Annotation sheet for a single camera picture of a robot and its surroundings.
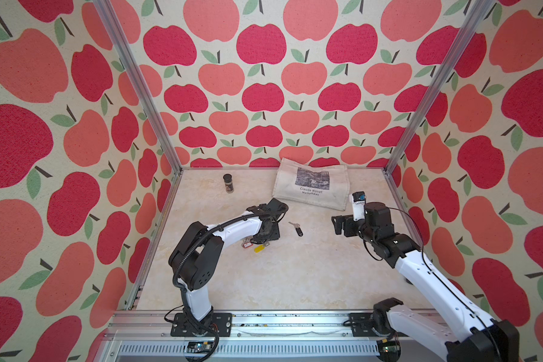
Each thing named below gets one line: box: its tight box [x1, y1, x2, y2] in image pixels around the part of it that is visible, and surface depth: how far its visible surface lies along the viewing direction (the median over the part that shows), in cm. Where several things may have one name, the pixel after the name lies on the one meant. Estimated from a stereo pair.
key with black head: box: [288, 220, 304, 237], surface depth 100 cm
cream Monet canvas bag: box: [272, 157, 350, 212], surface depth 109 cm
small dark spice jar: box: [223, 173, 235, 194], surface depth 109 cm
